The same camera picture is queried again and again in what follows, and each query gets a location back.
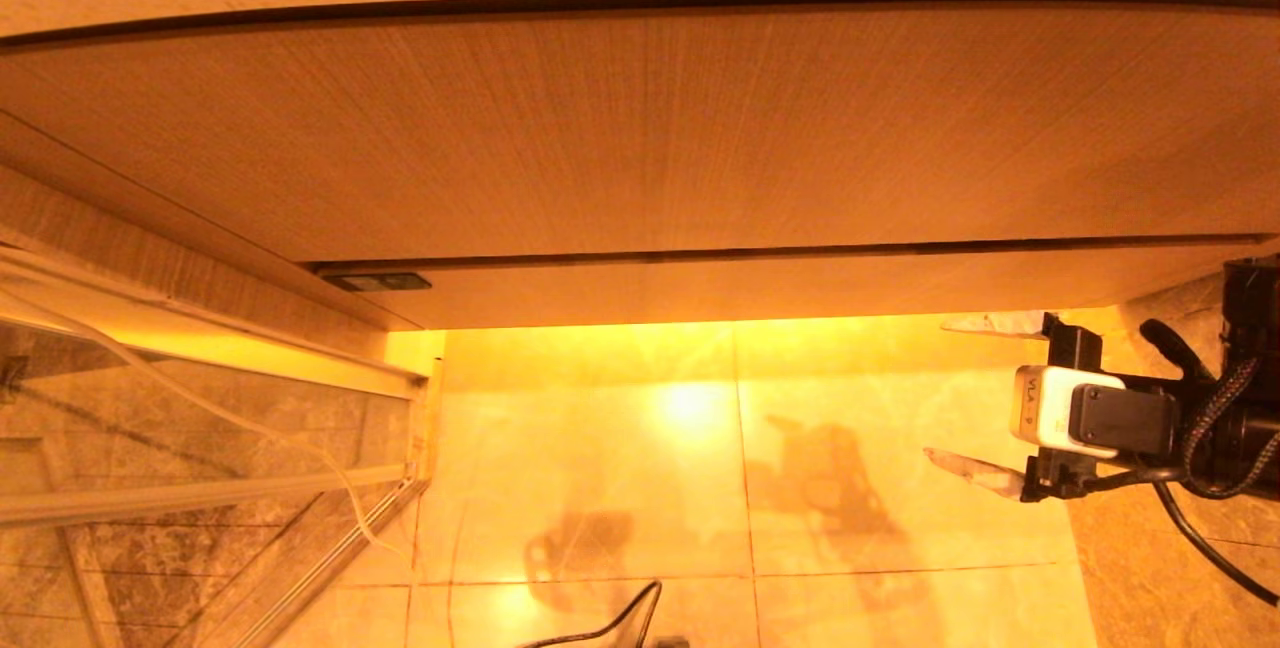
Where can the glass shower screen pale frame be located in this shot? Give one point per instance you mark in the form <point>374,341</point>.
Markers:
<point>200,495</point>

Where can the wooden vanity side panel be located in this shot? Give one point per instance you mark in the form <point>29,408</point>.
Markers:
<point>120,228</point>

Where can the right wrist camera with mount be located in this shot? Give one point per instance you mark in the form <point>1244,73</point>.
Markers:
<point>1090,413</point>

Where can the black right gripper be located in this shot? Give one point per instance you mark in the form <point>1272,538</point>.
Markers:
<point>1075,346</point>

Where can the wooden upper vanity front panel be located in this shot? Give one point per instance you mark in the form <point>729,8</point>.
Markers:
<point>640,128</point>

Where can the wooden vanity drawer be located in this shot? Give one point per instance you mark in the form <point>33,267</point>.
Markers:
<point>800,284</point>

